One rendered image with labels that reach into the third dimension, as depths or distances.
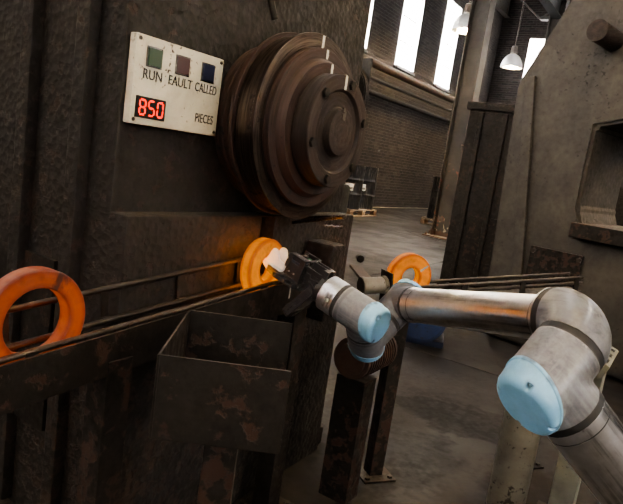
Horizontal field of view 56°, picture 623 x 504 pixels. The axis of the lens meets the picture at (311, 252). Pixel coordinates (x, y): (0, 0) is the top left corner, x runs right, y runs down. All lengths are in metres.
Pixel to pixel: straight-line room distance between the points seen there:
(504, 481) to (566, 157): 2.44
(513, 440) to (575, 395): 1.04
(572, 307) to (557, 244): 2.96
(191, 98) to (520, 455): 1.45
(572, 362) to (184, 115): 0.94
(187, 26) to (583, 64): 3.07
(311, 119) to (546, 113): 2.90
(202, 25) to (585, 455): 1.16
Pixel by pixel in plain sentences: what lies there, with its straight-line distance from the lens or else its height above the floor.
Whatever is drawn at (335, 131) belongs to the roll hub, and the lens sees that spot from 1.48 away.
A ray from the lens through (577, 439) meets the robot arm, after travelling 1.06.
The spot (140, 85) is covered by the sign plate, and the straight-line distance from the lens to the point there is 1.31.
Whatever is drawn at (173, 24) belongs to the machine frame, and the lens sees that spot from 1.40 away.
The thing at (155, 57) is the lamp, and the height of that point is 1.20.
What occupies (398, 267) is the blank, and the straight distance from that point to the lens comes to 1.92.
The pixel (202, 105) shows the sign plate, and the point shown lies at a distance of 1.43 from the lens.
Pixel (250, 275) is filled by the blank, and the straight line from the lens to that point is 1.48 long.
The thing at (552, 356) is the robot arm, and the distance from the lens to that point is 1.01.
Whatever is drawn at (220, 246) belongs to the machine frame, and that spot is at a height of 0.79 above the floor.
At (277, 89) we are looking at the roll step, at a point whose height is 1.18.
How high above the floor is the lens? 1.04
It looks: 9 degrees down
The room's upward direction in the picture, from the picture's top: 8 degrees clockwise
